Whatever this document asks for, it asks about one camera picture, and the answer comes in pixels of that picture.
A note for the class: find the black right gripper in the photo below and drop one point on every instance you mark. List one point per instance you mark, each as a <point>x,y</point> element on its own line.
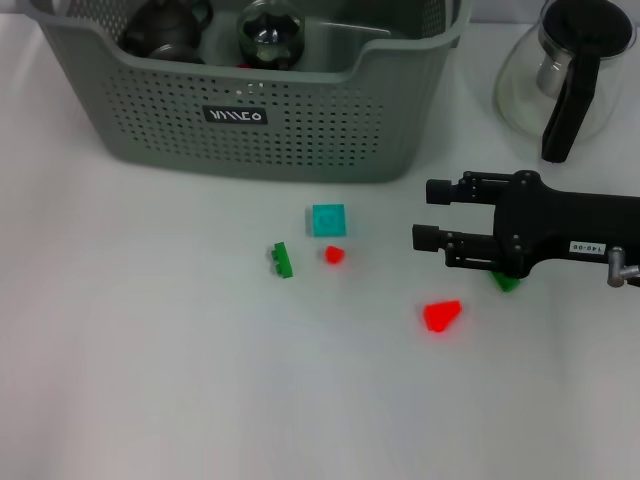
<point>545,217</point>

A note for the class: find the green narrow studded brick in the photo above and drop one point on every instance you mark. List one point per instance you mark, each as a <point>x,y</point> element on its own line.
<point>283,261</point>

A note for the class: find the glass teacup black holder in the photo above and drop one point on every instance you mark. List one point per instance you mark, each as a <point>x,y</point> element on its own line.
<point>172,53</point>
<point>270,35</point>

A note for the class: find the grey-green perforated storage bin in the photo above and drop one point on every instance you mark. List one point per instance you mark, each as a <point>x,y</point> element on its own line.
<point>300,140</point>

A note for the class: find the large red wedge brick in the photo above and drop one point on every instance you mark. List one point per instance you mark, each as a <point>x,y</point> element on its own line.
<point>440,315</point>

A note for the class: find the teal square brick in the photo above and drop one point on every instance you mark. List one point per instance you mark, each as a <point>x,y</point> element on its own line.
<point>330,220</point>

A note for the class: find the green sloped brick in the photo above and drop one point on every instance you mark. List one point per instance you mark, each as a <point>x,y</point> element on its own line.
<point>506,285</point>

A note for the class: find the small red sloped brick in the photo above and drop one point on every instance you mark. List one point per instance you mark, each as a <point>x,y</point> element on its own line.
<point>334,255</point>

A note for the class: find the right gripper metal connector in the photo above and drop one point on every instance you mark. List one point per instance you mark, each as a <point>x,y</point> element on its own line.
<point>619,270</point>

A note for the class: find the black clay teapot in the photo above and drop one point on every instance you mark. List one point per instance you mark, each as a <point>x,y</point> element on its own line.
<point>160,27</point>

